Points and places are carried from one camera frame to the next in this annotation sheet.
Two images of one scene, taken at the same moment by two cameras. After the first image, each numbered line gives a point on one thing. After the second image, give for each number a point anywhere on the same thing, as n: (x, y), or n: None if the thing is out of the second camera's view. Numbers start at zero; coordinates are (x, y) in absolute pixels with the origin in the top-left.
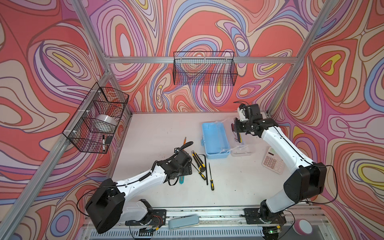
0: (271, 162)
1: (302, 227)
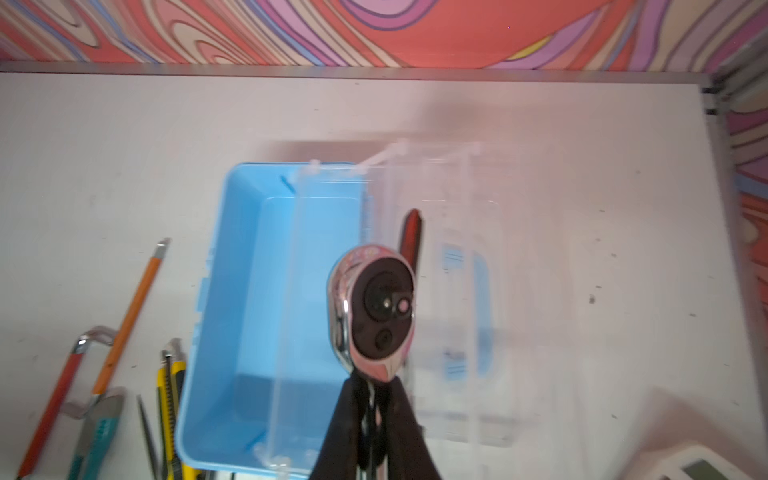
0: (691, 462)
1: None
